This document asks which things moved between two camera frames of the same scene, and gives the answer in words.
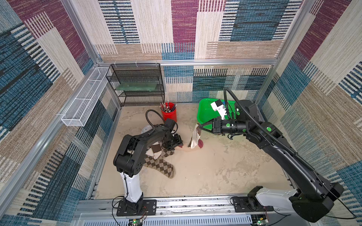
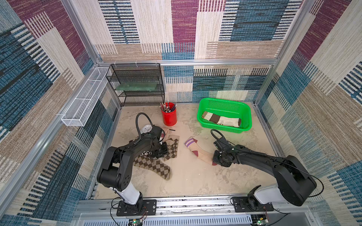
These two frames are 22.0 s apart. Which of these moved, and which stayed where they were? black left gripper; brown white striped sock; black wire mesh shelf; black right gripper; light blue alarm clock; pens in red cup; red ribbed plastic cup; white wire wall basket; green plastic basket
Moved: black right gripper; black left gripper; brown white striped sock
Stayed: light blue alarm clock; black wire mesh shelf; pens in red cup; green plastic basket; red ribbed plastic cup; white wire wall basket
